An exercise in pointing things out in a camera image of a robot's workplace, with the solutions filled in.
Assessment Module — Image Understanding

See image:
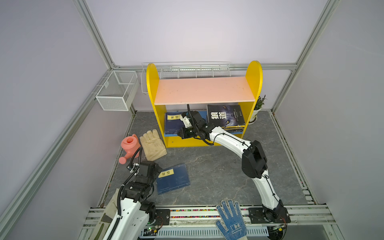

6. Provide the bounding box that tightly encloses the pink watering can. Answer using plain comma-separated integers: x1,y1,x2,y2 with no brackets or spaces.
119,134,141,165

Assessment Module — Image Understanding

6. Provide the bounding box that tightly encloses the yellow cartoon boy book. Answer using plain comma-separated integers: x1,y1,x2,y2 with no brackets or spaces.
222,126,245,134

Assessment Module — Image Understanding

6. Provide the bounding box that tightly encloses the dark blue book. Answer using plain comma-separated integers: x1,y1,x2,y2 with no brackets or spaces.
157,163,191,195
164,112,185,137

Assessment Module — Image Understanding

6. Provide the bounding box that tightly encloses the small potted green plant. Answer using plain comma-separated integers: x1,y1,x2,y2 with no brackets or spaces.
249,95,266,124

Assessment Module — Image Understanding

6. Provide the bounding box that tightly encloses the front rail with cable tray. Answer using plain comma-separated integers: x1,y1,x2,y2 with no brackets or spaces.
78,205,344,240

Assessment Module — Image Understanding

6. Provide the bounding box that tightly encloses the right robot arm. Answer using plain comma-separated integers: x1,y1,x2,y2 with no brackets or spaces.
178,109,291,223

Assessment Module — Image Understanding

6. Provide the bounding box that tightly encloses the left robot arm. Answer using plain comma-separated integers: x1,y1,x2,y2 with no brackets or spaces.
104,147,162,240

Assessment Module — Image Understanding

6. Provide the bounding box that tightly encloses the blue dotted knit glove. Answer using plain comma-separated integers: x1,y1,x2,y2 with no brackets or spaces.
216,200,248,240

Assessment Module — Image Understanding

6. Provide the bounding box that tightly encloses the white mesh wall basket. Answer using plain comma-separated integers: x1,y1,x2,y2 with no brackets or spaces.
96,71,139,112

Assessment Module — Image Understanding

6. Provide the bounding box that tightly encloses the beige work glove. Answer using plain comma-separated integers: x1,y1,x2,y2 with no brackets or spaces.
140,129,167,161

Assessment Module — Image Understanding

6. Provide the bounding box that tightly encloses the black wolf cover book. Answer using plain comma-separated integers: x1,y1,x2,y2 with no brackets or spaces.
207,105,246,128

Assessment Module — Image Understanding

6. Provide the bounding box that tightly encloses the yellow shelf with coloured boards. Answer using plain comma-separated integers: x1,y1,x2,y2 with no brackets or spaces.
147,61,263,133

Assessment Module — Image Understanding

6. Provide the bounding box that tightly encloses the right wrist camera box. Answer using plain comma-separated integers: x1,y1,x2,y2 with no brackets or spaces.
180,112,192,128

